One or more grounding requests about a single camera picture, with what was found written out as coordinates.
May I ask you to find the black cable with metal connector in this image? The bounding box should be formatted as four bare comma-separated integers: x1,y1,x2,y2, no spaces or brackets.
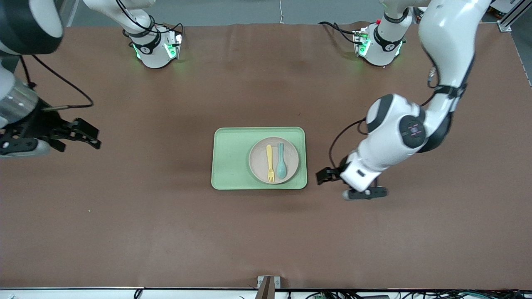
427,50,441,90

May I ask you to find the teal plastic spoon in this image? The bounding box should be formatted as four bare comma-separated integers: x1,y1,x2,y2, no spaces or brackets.
276,143,287,179

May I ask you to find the aluminium frame profile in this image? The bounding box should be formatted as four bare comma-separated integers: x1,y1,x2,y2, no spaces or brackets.
497,0,532,33
58,0,80,27

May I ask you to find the round beige plate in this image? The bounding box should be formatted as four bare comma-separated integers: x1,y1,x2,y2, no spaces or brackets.
249,137,300,185

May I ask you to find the black right base cable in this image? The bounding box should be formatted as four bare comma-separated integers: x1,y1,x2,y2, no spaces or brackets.
113,0,185,44

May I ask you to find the brown table cover sheet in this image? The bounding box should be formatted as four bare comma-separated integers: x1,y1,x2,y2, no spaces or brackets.
0,22,532,290

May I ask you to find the black left base cable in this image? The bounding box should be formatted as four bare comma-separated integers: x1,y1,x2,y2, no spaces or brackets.
319,22,359,45

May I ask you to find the yellow plastic fork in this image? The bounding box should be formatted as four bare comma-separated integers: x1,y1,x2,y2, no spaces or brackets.
266,145,276,184

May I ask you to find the black base cable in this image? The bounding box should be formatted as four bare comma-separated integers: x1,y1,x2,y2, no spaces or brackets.
113,0,185,44
319,22,359,45

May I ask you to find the grey metal bracket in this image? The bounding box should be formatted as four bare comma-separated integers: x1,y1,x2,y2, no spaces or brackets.
257,275,281,299

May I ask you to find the base connector box green light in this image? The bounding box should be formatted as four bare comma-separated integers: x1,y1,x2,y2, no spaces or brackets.
352,28,371,57
163,32,184,60

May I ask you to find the light green rectangular tray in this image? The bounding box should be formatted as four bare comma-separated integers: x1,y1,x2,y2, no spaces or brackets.
211,127,308,191

